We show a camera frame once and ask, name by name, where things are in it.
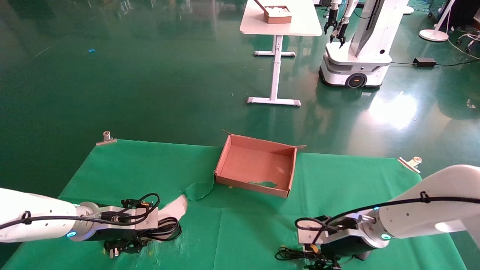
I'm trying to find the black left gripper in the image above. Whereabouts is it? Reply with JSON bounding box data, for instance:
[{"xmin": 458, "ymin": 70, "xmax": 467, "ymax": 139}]
[{"xmin": 87, "ymin": 228, "xmax": 151, "ymax": 258}]

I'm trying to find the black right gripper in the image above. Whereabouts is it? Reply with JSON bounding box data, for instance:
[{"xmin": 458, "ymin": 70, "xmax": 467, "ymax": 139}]
[{"xmin": 321, "ymin": 237, "xmax": 378, "ymax": 261}]

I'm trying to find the black power adapter with cable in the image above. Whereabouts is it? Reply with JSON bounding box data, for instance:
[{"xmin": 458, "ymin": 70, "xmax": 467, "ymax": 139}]
[
  {"xmin": 275, "ymin": 246, "xmax": 342, "ymax": 270},
  {"xmin": 104, "ymin": 217, "xmax": 183, "ymax": 259}
]

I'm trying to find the brown open cardboard box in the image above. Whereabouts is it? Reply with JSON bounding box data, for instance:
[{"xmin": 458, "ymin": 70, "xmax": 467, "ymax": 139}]
[{"xmin": 214, "ymin": 130, "xmax": 307, "ymax": 198}]

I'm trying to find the small brown cardboard box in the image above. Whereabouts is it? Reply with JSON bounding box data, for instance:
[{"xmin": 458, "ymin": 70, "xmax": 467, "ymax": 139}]
[{"xmin": 254, "ymin": 0, "xmax": 293, "ymax": 24}]

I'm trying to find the green table cloth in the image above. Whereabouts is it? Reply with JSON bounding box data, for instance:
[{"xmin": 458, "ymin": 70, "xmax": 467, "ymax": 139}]
[{"xmin": 0, "ymin": 139, "xmax": 467, "ymax": 270}]

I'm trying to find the silver metal table clip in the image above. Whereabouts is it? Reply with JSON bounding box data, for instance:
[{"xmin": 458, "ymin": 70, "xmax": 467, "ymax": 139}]
[
  {"xmin": 96, "ymin": 130, "xmax": 117, "ymax": 146},
  {"xmin": 397, "ymin": 156, "xmax": 423, "ymax": 174}
]

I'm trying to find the white wheeled background robot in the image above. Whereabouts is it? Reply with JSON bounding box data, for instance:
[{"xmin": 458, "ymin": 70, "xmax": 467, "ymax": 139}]
[{"xmin": 319, "ymin": 0, "xmax": 410, "ymax": 89}]

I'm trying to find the black floor power brick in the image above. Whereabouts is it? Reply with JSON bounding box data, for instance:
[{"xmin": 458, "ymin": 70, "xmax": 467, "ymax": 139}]
[{"xmin": 412, "ymin": 57, "xmax": 437, "ymax": 68}]

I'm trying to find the background robot black gripper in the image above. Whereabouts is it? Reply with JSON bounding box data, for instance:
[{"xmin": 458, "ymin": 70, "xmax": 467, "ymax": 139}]
[
  {"xmin": 324, "ymin": 15, "xmax": 337, "ymax": 35},
  {"xmin": 330, "ymin": 21, "xmax": 349, "ymax": 48}
]

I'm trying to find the white height-adjustable table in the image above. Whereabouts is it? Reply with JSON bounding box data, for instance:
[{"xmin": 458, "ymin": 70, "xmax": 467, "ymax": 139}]
[{"xmin": 239, "ymin": 0, "xmax": 323, "ymax": 107}]

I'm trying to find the white round-base floor stand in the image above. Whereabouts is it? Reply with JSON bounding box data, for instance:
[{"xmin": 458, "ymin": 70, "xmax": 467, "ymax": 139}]
[{"xmin": 419, "ymin": 0, "xmax": 456, "ymax": 42}]

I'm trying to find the office chair caster base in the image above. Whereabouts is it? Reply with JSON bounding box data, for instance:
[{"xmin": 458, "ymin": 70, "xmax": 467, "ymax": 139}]
[{"xmin": 456, "ymin": 32, "xmax": 480, "ymax": 53}]

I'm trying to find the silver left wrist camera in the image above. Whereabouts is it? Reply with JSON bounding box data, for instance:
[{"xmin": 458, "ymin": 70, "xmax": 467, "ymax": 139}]
[{"xmin": 98, "ymin": 205, "xmax": 159, "ymax": 230}]

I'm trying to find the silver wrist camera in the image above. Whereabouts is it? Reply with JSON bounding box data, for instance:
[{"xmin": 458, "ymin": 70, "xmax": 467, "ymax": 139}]
[
  {"xmin": 98, "ymin": 205, "xmax": 159, "ymax": 230},
  {"xmin": 297, "ymin": 219, "xmax": 340, "ymax": 246}
]

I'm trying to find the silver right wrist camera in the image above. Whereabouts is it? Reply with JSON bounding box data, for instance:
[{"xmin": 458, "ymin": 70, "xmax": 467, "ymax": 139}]
[{"xmin": 297, "ymin": 219, "xmax": 340, "ymax": 246}]

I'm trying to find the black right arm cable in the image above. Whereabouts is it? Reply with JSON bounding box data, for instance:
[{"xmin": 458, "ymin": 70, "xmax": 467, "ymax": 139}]
[{"xmin": 294, "ymin": 191, "xmax": 480, "ymax": 235}]

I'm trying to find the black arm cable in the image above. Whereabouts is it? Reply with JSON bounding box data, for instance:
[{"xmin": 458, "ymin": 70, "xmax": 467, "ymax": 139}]
[
  {"xmin": 0, "ymin": 193, "xmax": 161, "ymax": 230},
  {"xmin": 294, "ymin": 191, "xmax": 480, "ymax": 235}
]

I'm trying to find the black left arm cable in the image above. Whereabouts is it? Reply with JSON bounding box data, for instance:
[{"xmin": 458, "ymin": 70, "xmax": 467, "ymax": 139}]
[{"xmin": 0, "ymin": 193, "xmax": 161, "ymax": 230}]

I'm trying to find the black floor cable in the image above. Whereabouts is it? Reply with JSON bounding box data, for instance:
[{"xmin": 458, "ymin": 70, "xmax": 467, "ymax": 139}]
[{"xmin": 390, "ymin": 58, "xmax": 480, "ymax": 69}]

